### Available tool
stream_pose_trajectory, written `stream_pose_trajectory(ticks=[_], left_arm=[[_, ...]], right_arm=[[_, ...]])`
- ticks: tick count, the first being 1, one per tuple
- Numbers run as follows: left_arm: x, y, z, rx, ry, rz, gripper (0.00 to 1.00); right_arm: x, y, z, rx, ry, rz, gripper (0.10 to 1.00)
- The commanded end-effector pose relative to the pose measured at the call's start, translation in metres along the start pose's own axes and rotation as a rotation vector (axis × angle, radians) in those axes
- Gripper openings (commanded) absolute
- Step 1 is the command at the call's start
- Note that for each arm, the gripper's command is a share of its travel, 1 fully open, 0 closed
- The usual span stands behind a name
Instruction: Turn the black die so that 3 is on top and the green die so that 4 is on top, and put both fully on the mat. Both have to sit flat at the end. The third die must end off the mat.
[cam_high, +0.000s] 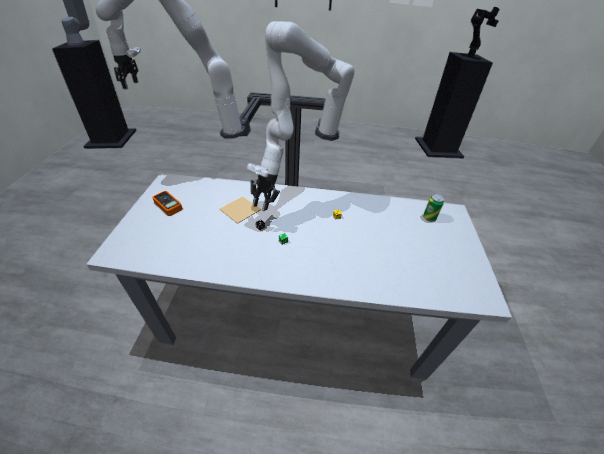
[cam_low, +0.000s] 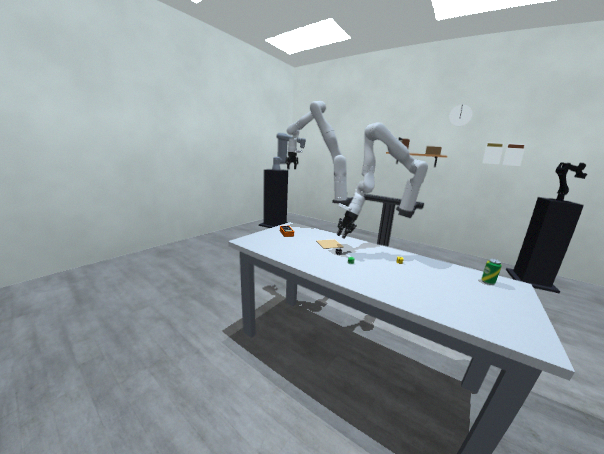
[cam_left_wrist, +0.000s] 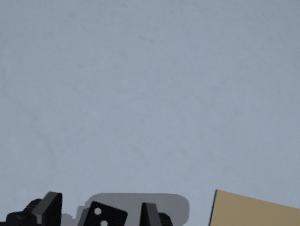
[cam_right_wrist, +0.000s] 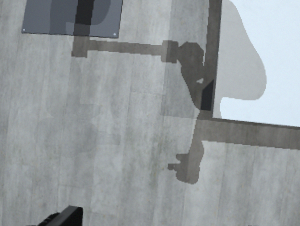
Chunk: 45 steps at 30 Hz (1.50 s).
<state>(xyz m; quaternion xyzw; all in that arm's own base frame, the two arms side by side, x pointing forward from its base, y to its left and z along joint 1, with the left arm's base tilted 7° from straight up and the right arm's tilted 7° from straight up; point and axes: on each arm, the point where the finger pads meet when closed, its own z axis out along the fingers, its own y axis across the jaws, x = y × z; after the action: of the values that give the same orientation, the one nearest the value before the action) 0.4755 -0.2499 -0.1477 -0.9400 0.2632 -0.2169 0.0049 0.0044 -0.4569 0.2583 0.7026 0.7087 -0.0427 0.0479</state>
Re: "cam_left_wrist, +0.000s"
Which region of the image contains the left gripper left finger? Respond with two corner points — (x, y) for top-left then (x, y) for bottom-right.
(0, 191), (62, 226)

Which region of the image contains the black die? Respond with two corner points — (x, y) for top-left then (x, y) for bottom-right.
(83, 201), (128, 226)

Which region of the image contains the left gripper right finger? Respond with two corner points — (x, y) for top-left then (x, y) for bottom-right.
(139, 202), (173, 226)

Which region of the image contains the tan square mat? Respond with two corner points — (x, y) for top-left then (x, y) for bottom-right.
(209, 189), (300, 226)

